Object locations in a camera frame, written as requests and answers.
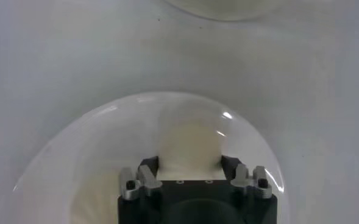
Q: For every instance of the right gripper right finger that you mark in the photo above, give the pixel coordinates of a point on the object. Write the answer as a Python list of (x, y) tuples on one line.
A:
[(241, 176)]

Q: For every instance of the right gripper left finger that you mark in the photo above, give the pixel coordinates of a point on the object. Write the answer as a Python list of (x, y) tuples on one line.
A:
[(147, 178)]

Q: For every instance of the white round plate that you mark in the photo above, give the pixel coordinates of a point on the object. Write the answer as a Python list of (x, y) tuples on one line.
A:
[(106, 137)]

